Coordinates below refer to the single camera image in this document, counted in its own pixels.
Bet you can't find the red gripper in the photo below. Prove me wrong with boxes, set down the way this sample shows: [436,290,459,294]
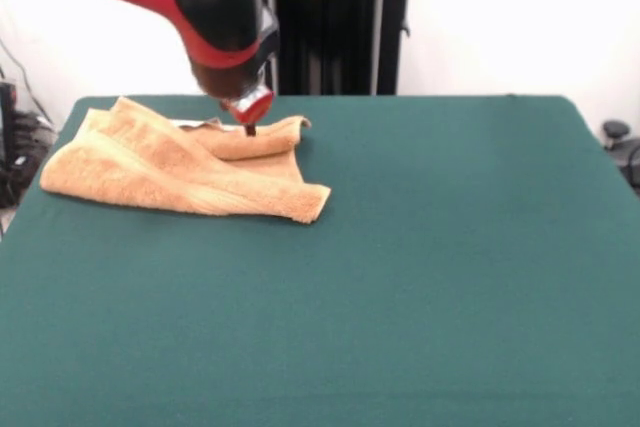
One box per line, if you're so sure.
[218,85,276,140]

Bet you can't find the tan terry towel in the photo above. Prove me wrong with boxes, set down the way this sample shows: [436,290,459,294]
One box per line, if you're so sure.
[39,96,333,225]

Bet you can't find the black power strip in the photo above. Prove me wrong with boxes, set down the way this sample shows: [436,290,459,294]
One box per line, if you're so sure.
[12,112,56,183]

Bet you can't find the black chair caster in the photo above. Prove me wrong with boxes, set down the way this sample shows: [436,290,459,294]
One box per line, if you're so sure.
[602,120,632,151]

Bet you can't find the black chair base leg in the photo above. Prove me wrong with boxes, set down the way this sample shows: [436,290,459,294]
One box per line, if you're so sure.
[613,139,640,193]

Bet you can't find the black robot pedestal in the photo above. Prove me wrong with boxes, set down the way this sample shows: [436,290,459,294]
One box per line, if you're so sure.
[249,0,432,97]

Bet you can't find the grey cable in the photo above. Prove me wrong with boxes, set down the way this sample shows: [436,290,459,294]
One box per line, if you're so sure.
[0,39,54,128]

